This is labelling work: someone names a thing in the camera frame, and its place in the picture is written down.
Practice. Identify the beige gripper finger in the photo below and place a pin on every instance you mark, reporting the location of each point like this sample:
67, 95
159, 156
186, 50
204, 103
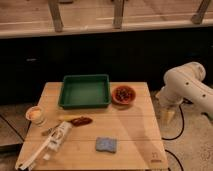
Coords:
167, 115

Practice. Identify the blue sponge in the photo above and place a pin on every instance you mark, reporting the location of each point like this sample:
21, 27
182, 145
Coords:
105, 144

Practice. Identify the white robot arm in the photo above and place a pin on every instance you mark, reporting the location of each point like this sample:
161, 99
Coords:
185, 82

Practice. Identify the green plastic tray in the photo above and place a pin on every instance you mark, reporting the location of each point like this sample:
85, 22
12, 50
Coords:
85, 91

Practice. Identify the orange bowl with beans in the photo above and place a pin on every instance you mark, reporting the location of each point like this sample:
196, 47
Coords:
123, 95

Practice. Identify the red brown sausage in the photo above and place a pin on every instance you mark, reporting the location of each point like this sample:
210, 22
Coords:
81, 121

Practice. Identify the white plastic bottle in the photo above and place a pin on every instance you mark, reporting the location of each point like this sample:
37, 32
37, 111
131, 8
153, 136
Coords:
59, 135

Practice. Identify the white long tool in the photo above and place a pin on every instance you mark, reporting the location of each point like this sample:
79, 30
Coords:
25, 166

